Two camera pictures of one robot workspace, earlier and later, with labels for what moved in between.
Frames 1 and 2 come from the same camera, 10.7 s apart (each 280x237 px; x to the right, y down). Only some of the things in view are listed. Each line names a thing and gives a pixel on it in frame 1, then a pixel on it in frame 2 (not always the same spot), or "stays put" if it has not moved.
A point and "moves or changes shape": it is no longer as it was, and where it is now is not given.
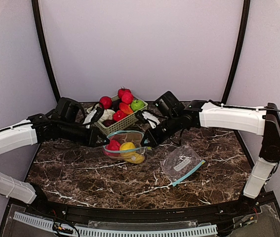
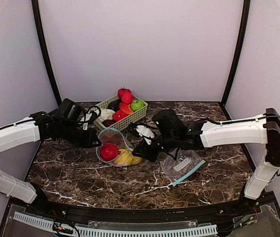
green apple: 136,104 stays put
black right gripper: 153,136 → 152,146
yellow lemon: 127,146 → 124,158
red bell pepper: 118,115 stays put
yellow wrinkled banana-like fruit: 134,158 stays put
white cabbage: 107,114 stays put
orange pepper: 125,108 stays put
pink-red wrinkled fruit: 127,98 stays put
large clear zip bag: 126,145 moves or changes shape
